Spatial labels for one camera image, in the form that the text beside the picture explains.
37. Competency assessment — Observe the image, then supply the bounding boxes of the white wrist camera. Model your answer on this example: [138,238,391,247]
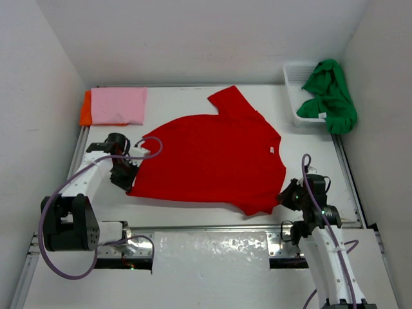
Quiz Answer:
[304,164,319,174]
[129,147,151,160]

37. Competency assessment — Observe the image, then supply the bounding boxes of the metal base plate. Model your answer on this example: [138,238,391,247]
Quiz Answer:
[267,229,304,259]
[97,229,155,259]

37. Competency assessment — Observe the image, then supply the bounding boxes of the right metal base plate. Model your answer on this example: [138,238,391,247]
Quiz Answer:
[267,229,304,259]

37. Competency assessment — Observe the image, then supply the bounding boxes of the red t shirt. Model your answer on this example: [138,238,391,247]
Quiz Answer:
[130,86,286,216]

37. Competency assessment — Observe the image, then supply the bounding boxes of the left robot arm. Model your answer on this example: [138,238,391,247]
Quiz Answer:
[42,133,138,252]

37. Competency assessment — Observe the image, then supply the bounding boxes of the green t shirt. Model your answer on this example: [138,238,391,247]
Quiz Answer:
[297,59,357,135]

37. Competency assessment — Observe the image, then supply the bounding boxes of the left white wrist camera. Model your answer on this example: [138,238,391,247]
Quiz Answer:
[129,147,151,160]

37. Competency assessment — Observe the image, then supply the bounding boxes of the orange t shirt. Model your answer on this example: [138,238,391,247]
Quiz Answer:
[79,90,129,127]

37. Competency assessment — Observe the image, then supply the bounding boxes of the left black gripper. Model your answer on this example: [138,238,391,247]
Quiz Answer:
[109,158,140,193]

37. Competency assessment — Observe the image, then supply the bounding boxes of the white plastic bin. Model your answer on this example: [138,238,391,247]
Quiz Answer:
[283,61,326,127]

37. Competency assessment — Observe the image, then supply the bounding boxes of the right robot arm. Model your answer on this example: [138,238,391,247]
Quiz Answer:
[277,174,377,308]

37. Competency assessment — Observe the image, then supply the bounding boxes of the pink t shirt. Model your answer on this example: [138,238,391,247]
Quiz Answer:
[91,87,147,125]

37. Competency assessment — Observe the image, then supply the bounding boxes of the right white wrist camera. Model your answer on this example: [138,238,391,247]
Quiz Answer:
[304,164,319,174]

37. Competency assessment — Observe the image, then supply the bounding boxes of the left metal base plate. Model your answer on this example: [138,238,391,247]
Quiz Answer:
[97,229,155,259]

